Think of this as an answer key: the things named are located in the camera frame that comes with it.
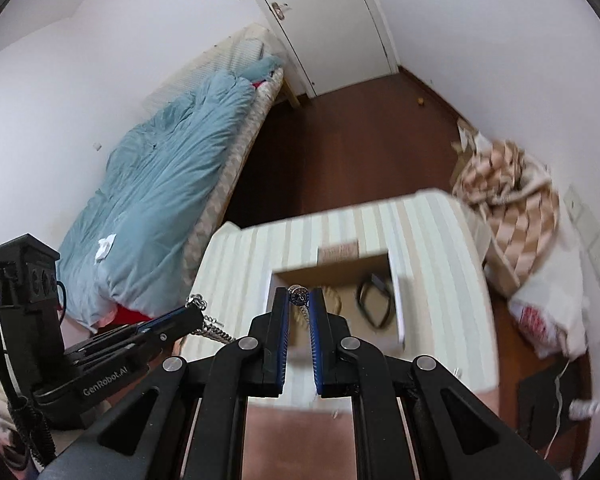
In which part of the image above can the red cloth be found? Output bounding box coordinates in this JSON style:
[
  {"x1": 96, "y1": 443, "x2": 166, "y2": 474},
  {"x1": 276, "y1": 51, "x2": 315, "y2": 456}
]
[{"x1": 105, "y1": 306, "x2": 153, "y2": 330}]

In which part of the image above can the cream striped cloth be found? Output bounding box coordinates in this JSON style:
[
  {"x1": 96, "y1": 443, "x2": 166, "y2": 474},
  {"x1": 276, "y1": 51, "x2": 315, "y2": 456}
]
[{"x1": 180, "y1": 188, "x2": 499, "y2": 412}]

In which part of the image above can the black flat floor item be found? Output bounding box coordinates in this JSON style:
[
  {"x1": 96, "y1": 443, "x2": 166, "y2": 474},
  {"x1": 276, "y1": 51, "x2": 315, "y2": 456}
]
[{"x1": 516, "y1": 359, "x2": 592, "y2": 443}]

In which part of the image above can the white cable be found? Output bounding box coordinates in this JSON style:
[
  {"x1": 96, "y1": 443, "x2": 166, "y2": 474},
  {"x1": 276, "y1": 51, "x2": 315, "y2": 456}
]
[{"x1": 547, "y1": 359, "x2": 573, "y2": 457}]

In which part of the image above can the light blue duvet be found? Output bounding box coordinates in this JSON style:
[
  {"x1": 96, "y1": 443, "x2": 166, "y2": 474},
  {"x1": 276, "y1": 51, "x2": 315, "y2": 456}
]
[{"x1": 56, "y1": 56, "x2": 285, "y2": 332}]

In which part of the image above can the white plastic bag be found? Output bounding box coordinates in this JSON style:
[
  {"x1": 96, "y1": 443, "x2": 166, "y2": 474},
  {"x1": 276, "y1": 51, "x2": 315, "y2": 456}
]
[{"x1": 507, "y1": 220, "x2": 590, "y2": 360}]

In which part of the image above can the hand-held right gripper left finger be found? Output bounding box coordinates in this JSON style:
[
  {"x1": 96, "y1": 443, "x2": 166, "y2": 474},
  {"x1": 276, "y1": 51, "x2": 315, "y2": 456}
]
[{"x1": 40, "y1": 286, "x2": 291, "y2": 480}]

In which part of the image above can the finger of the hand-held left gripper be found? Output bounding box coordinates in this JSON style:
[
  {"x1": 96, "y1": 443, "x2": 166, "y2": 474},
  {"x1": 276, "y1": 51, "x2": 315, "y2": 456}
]
[
  {"x1": 82, "y1": 304, "x2": 204, "y2": 348},
  {"x1": 64, "y1": 330, "x2": 186, "y2": 367}
]

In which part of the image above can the white paper scrap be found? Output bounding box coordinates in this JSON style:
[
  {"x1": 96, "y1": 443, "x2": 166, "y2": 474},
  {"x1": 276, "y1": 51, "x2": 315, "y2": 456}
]
[{"x1": 95, "y1": 233, "x2": 119, "y2": 264}]

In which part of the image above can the striped pillow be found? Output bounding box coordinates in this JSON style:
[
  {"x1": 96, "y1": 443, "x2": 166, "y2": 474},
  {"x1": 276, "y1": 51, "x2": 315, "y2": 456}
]
[{"x1": 228, "y1": 35, "x2": 272, "y2": 70}]

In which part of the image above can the white door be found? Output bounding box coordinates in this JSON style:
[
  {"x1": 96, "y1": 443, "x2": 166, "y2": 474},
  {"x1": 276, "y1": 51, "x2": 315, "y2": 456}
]
[{"x1": 237, "y1": 0, "x2": 400, "y2": 97}]

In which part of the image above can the small white bottle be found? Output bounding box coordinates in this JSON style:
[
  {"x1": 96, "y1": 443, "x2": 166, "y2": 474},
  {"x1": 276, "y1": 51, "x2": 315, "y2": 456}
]
[{"x1": 568, "y1": 399, "x2": 600, "y2": 421}]

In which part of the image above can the cardboard box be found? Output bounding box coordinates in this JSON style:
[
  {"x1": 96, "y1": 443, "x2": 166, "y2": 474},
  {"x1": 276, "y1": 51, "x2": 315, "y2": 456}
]
[{"x1": 264, "y1": 243, "x2": 407, "y2": 352}]

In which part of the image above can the black bracelet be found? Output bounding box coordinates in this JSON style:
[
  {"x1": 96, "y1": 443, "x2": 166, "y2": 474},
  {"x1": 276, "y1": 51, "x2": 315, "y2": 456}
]
[{"x1": 356, "y1": 273, "x2": 394, "y2": 331}]

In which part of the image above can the white wall socket panel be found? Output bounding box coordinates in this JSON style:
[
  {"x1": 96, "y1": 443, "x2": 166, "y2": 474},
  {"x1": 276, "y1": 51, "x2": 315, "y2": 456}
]
[{"x1": 561, "y1": 184, "x2": 600, "y2": 307}]

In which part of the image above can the brown checked blanket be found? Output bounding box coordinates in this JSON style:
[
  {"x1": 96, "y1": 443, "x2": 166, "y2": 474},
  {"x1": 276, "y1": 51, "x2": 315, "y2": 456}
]
[{"x1": 451, "y1": 139, "x2": 562, "y2": 287}]

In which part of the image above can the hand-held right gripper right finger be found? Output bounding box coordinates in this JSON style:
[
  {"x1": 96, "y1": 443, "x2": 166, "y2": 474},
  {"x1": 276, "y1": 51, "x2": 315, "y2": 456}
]
[{"x1": 308, "y1": 286, "x2": 578, "y2": 480}]

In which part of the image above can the silver chain bracelet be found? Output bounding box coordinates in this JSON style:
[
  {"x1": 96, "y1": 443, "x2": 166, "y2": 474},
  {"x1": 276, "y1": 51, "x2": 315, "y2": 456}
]
[{"x1": 186, "y1": 284, "x2": 312, "y2": 346}]

